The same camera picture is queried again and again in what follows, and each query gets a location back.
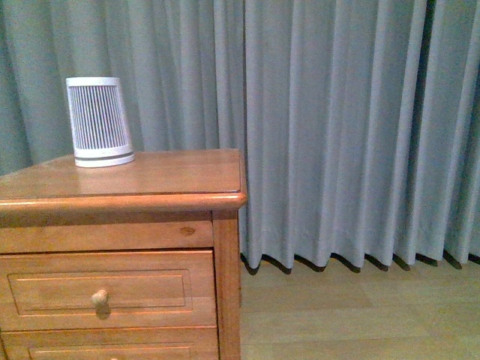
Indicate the round wooden drawer knob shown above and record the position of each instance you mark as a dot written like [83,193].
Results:
[100,298]

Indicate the white slatted air purifier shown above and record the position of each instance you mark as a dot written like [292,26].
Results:
[98,120]

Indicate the wooden drawer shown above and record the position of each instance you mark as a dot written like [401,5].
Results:
[123,343]
[146,289]

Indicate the wooden nightstand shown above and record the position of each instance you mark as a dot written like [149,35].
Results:
[161,201]

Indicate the grey-green curtain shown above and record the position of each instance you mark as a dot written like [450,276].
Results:
[359,120]

